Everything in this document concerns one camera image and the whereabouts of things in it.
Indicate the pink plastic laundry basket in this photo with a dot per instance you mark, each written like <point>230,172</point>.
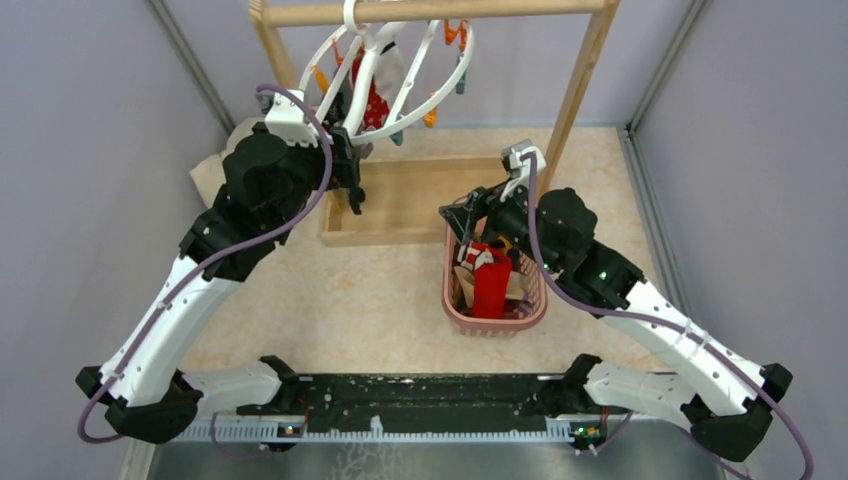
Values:
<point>453,302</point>

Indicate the wooden drying rack frame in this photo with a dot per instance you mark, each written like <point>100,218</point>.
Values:
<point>406,193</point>

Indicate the white round clip hanger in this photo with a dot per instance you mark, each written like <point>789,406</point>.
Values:
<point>365,83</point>

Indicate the beige crumpled cloth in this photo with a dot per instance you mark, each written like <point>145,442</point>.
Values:
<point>208,175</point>

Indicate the mustard yellow sock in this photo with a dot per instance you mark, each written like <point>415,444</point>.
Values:
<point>502,245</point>

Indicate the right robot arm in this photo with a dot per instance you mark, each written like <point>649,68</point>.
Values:
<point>722,399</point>

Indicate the red snowflake sock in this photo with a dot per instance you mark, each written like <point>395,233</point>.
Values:
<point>376,111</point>

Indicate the plain red sock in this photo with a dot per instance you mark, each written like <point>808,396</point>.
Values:
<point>491,273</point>

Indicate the white sock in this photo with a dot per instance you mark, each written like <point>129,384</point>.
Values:
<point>390,73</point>

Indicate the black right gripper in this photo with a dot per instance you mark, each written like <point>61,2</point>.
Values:
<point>464,216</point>

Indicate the beige maroon striped sock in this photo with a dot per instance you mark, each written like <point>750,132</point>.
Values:
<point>517,305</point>

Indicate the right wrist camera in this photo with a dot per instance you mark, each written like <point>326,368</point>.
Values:
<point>520,161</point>

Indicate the orange plastic clip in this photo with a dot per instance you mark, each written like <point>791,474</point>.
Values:
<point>430,118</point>

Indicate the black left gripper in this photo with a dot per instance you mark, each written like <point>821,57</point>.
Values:
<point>345,168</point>

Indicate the black sock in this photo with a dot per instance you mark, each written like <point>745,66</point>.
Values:
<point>339,107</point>

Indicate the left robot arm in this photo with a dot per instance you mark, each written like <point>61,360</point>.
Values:
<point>269,186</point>

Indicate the teal plastic clip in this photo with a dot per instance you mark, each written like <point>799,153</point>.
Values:
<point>397,137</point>

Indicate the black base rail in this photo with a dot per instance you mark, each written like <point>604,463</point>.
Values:
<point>451,405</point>

